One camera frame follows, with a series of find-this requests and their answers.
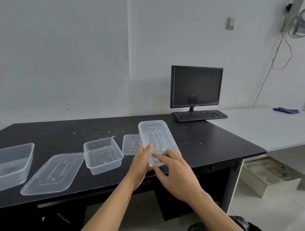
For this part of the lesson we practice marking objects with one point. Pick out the black computer keyboard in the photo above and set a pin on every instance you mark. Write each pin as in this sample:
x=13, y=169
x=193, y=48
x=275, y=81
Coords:
x=199, y=115

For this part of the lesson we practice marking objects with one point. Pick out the black plastic bag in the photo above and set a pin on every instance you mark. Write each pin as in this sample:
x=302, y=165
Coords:
x=228, y=225

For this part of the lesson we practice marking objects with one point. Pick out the person's left forearm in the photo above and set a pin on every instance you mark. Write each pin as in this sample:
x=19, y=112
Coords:
x=109, y=207

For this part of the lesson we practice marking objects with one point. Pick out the clear open plastic container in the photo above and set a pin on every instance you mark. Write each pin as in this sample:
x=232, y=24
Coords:
x=103, y=154
x=14, y=164

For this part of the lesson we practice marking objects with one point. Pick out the person's right thumb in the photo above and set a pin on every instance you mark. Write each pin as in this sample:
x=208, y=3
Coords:
x=159, y=171

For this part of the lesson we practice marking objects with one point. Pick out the white desk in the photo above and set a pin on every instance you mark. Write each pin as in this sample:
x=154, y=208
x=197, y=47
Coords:
x=262, y=128

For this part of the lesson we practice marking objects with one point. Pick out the white moulded packaging tray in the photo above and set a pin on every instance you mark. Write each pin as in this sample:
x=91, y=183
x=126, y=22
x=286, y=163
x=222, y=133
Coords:
x=264, y=172

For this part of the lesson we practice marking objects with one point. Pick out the white wall switch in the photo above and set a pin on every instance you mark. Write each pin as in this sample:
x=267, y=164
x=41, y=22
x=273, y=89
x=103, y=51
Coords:
x=230, y=23

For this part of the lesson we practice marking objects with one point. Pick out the person's left hand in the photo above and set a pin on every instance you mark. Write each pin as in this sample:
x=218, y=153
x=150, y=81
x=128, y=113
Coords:
x=137, y=166

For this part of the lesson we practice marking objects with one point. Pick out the person's right hand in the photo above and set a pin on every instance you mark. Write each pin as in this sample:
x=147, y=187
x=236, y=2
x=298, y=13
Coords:
x=180, y=178

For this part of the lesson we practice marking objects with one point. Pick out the black desk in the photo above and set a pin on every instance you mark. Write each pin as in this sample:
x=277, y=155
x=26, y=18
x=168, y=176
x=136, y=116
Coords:
x=71, y=142

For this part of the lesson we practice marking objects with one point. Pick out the purple cloth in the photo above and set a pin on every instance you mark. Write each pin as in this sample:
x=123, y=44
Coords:
x=286, y=110

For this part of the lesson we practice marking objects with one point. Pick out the black computer monitor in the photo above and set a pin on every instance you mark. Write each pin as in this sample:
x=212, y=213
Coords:
x=196, y=86

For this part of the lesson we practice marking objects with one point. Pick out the person's left thumb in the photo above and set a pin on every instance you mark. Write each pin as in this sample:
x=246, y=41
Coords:
x=148, y=150

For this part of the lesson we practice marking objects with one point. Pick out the clear lidded plastic container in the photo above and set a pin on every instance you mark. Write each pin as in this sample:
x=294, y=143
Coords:
x=157, y=135

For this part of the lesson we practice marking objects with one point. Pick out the person's right forearm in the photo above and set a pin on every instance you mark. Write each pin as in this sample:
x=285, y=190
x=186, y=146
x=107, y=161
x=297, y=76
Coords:
x=214, y=214

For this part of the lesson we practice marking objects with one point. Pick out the clear plastic lid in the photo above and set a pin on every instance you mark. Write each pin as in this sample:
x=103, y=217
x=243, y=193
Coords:
x=131, y=144
x=53, y=173

